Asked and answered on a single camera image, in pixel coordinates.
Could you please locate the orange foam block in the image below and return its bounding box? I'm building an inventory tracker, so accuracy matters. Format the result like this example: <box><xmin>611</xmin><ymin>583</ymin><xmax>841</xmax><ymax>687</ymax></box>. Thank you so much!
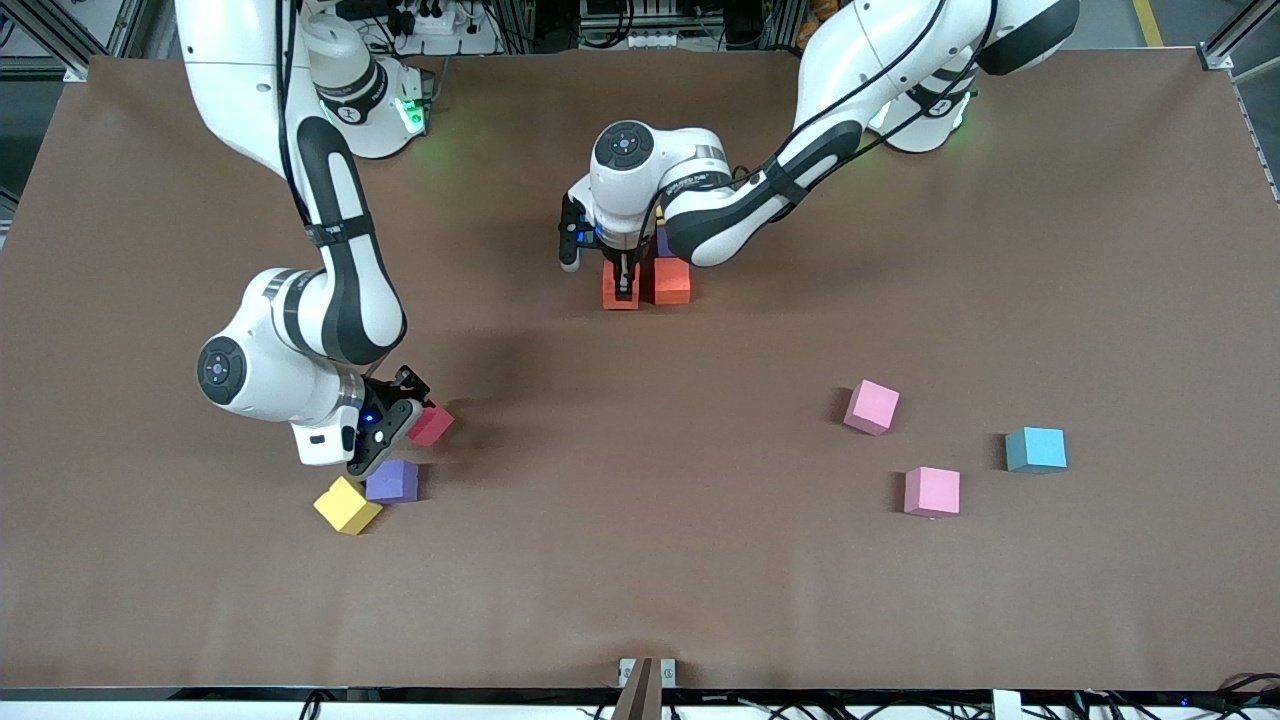
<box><xmin>654</xmin><ymin>257</ymin><xmax>693</xmax><ymax>306</ymax></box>
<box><xmin>602</xmin><ymin>255</ymin><xmax>641</xmax><ymax>311</ymax></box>

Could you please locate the red foam block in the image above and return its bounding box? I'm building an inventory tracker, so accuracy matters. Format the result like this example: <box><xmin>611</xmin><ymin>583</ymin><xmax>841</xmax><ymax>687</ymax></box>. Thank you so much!
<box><xmin>408</xmin><ymin>404</ymin><xmax>456</xmax><ymax>448</ymax></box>

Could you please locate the pink foam block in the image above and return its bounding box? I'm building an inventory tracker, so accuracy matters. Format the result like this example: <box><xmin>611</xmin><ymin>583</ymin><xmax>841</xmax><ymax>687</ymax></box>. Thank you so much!
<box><xmin>904</xmin><ymin>466</ymin><xmax>962</xmax><ymax>518</ymax></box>
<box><xmin>843</xmin><ymin>379</ymin><xmax>901</xmax><ymax>437</ymax></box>

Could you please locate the yellow foam block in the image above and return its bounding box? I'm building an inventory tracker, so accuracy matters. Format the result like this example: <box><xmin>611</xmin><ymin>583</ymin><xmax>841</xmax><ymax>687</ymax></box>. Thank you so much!
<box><xmin>313</xmin><ymin>475</ymin><xmax>383</xmax><ymax>536</ymax></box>

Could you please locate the dark slanted metal bar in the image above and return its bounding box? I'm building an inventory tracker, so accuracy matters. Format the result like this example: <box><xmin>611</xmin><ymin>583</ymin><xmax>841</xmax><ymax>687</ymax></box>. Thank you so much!
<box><xmin>610</xmin><ymin>657</ymin><xmax>666</xmax><ymax>720</ymax></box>

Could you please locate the light blue foam block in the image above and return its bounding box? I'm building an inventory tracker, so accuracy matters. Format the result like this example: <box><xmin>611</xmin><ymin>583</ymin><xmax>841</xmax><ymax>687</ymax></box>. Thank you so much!
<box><xmin>1005</xmin><ymin>426</ymin><xmax>1068</xmax><ymax>474</ymax></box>

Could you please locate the white metal bracket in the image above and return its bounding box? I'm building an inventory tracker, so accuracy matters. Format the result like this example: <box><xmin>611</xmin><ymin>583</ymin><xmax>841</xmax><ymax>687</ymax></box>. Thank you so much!
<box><xmin>618</xmin><ymin>657</ymin><xmax>678</xmax><ymax>689</ymax></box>

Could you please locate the aluminium frame profile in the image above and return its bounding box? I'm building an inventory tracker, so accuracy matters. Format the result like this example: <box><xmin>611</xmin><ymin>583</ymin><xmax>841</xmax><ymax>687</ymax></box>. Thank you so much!
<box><xmin>1200</xmin><ymin>0</ymin><xmax>1280</xmax><ymax>71</ymax></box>
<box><xmin>0</xmin><ymin>0</ymin><xmax>151</xmax><ymax>83</ymax></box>

